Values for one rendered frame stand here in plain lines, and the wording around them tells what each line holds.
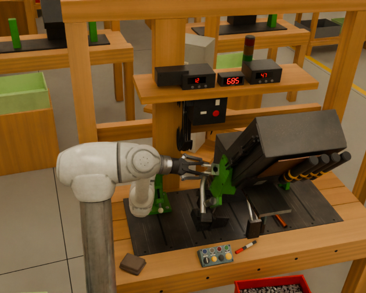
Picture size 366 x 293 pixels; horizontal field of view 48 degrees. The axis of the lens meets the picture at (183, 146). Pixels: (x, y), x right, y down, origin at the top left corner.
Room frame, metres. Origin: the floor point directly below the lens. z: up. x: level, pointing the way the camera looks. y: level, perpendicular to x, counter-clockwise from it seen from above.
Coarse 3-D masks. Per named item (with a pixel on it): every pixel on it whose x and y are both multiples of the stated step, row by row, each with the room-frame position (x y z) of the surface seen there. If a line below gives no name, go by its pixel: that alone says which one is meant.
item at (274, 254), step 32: (352, 224) 1.59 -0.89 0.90; (160, 256) 1.32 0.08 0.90; (192, 256) 1.33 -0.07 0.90; (256, 256) 1.35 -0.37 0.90; (288, 256) 1.38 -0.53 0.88; (320, 256) 1.42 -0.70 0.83; (352, 256) 1.48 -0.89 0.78; (128, 288) 1.17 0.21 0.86; (160, 288) 1.21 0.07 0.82; (192, 288) 1.25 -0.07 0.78
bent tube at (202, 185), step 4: (212, 164) 1.62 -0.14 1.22; (216, 164) 1.63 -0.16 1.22; (212, 168) 1.61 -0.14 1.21; (216, 168) 1.62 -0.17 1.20; (212, 172) 1.59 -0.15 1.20; (216, 172) 1.60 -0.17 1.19; (204, 176) 1.65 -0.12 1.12; (208, 176) 1.66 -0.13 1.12; (200, 180) 1.67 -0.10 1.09; (204, 180) 1.65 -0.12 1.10; (200, 184) 1.65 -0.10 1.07; (204, 184) 1.65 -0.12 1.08; (200, 188) 1.63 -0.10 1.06; (204, 188) 1.63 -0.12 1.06; (200, 192) 1.62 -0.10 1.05; (204, 192) 1.62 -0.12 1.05; (200, 196) 1.60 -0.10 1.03; (204, 196) 1.60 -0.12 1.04; (200, 200) 1.59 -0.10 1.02; (200, 204) 1.57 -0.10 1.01; (200, 208) 1.56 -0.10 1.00; (204, 208) 1.55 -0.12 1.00; (200, 212) 1.54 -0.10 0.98; (204, 212) 1.54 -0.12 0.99
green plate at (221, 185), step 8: (224, 160) 1.60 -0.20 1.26; (224, 168) 1.58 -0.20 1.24; (232, 168) 1.53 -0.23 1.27; (216, 176) 1.61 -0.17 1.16; (224, 176) 1.55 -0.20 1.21; (216, 184) 1.58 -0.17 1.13; (224, 184) 1.52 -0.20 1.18; (216, 192) 1.55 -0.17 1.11; (224, 192) 1.54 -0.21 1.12; (232, 192) 1.55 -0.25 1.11
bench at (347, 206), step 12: (180, 180) 1.92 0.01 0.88; (192, 180) 1.93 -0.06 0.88; (312, 180) 1.98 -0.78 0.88; (324, 180) 1.98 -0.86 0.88; (336, 180) 1.99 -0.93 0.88; (120, 192) 1.79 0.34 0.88; (324, 192) 1.87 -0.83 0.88; (336, 192) 1.87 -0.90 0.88; (348, 192) 1.87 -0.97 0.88; (120, 204) 1.69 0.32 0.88; (336, 204) 1.77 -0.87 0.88; (348, 204) 1.77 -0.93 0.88; (360, 204) 1.78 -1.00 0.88; (120, 216) 1.60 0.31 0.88; (348, 216) 1.67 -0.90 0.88; (360, 216) 1.68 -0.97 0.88; (120, 228) 1.51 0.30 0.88; (120, 240) 1.43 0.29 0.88; (120, 252) 1.35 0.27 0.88; (132, 252) 1.36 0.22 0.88; (360, 264) 1.55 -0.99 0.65; (348, 276) 1.59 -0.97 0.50; (360, 276) 1.52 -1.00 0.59; (348, 288) 1.56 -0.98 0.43; (360, 288) 1.52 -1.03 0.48
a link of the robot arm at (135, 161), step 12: (120, 144) 1.08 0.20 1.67; (132, 144) 1.08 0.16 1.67; (120, 156) 1.04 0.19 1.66; (132, 156) 1.02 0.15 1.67; (144, 156) 1.02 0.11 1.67; (156, 156) 1.05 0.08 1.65; (120, 168) 1.01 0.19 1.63; (132, 168) 1.00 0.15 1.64; (144, 168) 1.00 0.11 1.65; (156, 168) 1.03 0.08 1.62; (120, 180) 1.02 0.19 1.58; (132, 180) 1.02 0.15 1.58
